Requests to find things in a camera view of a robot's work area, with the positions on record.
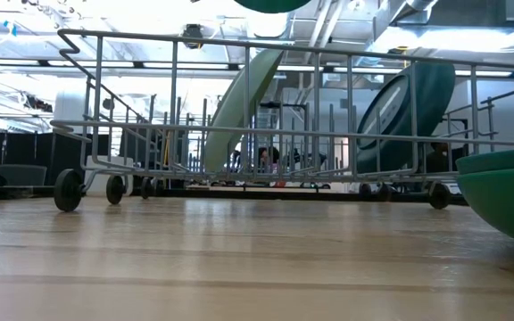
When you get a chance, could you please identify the pale green plate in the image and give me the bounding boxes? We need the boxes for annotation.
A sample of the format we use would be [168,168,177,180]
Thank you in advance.
[203,47,285,174]

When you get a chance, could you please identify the grey wire dish rack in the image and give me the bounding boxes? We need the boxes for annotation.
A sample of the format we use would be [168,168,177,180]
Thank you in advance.
[50,29,514,213]

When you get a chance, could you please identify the grey chair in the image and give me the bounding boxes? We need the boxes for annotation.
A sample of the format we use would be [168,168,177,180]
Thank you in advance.
[0,163,48,187]

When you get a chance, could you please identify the green bottom bowl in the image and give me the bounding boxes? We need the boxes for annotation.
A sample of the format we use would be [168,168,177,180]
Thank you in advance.
[456,166,514,251]

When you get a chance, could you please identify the black overhead camera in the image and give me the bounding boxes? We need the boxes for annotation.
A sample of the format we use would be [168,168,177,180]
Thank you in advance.
[181,24,204,49]

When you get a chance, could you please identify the yellow hanging cord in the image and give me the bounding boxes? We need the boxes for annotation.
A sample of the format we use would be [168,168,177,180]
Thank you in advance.
[394,44,412,68]

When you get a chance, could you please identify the silver ceiling duct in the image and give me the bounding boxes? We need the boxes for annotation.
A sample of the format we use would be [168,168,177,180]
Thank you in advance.
[245,8,294,40]

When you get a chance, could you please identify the black partition panels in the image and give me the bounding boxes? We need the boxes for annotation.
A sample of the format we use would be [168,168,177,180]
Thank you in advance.
[0,130,112,186]

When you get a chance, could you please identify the dark green plate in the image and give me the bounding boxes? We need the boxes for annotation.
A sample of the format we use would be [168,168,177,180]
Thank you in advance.
[355,61,457,175]

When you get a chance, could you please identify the white bin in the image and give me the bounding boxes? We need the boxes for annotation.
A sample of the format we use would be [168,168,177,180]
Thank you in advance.
[85,155,134,197]

